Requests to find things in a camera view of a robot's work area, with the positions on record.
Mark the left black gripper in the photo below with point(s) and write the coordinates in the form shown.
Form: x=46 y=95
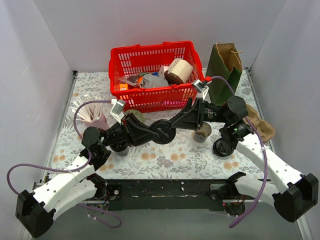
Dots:
x=128 y=130

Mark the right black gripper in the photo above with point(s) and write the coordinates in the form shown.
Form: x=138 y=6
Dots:
x=199 y=114

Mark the green paper bag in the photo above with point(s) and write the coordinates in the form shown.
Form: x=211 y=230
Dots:
x=225 y=62

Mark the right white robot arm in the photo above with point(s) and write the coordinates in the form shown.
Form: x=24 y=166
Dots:
x=291 y=192

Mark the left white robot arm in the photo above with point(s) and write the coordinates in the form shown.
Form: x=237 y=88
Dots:
x=38 y=209

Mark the green round melon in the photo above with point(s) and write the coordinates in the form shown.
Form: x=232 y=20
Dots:
x=136 y=113

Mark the stack of black lids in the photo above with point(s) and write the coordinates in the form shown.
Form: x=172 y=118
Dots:
x=222 y=149

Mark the beige and brown roll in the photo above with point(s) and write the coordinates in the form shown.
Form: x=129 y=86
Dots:
x=178 y=72

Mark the orange small box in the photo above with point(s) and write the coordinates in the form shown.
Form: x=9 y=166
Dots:
x=123 y=87

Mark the pink cup of straws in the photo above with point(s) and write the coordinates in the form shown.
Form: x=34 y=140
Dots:
x=88 y=111

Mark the red plastic shopping basket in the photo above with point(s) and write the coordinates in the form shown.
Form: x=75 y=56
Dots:
x=128 y=65

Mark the grey plastic pouch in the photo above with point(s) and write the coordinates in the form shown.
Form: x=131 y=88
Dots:
x=150 y=81

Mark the pink small roll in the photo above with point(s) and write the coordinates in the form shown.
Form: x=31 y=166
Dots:
x=162 y=70

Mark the floral table mat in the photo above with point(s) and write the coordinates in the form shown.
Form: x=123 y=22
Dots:
x=183 y=158

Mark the brown cardboard cup carrier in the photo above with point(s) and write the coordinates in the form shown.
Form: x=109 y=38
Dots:
x=266 y=131

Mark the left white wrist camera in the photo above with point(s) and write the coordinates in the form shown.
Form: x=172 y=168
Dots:
x=117 y=110

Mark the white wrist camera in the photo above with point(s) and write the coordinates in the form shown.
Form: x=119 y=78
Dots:
x=202 y=87
x=117 y=110

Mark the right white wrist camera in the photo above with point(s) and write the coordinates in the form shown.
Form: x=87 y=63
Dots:
x=202 y=87

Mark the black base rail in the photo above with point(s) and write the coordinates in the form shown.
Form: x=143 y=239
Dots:
x=163 y=194

